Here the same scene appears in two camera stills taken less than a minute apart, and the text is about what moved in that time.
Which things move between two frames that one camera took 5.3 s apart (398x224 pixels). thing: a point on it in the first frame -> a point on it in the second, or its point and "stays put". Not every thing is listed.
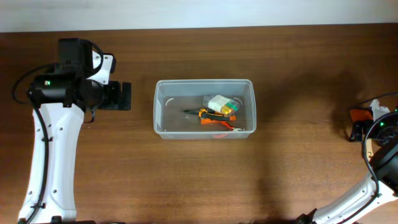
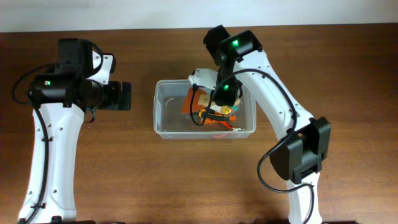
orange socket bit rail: x=209 y=121 stays put
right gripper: x=356 y=130 -> x=216 y=115
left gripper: x=115 y=95 stays put
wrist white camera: x=378 y=111 -> x=204 y=78
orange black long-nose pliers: x=209 y=114 stays put
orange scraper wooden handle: x=361 y=114 -> x=201 y=101
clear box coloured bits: x=220 y=104 stays put
